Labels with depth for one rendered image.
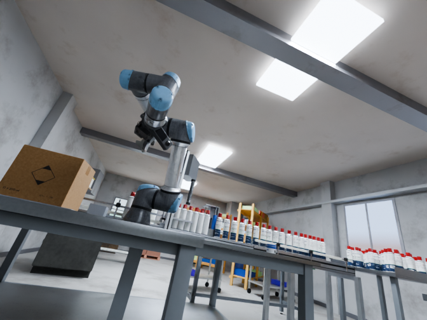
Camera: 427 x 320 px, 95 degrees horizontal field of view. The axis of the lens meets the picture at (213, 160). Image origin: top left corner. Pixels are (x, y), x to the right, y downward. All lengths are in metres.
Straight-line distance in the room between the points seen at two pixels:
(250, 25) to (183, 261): 2.14
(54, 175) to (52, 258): 2.86
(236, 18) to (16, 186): 2.13
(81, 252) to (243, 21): 3.92
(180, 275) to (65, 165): 0.87
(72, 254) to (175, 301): 3.35
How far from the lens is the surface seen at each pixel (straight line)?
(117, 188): 9.74
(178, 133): 1.10
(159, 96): 0.70
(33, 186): 1.35
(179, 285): 0.82
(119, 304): 1.08
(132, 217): 1.15
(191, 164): 1.61
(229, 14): 2.34
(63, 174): 1.31
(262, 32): 2.40
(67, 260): 4.09
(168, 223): 1.52
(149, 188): 1.18
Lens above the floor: 0.80
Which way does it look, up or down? 24 degrees up
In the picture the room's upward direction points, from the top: 11 degrees clockwise
